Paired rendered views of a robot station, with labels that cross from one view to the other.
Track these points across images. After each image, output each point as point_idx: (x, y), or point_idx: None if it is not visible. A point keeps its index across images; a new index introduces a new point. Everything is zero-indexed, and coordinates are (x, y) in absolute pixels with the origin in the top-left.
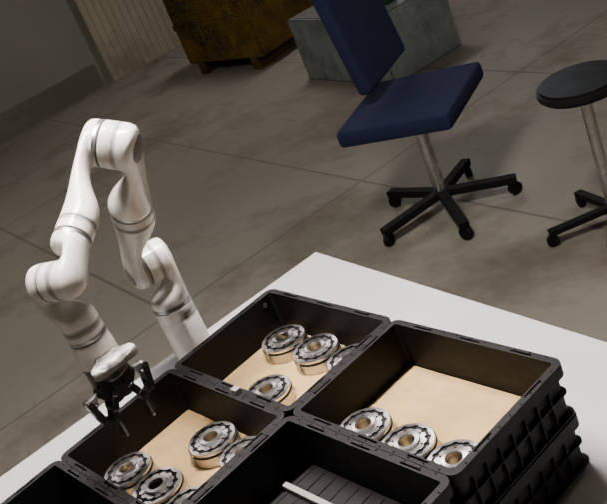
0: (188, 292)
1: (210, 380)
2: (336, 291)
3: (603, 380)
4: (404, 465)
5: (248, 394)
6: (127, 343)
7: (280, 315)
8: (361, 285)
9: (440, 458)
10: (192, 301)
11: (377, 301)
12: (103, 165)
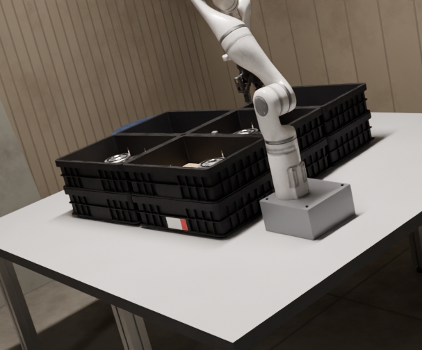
0: (265, 139)
1: (235, 135)
2: (201, 294)
3: (42, 243)
4: (131, 132)
5: (208, 135)
6: (225, 55)
7: (211, 188)
8: (174, 298)
9: (122, 155)
10: (265, 146)
11: (160, 284)
12: None
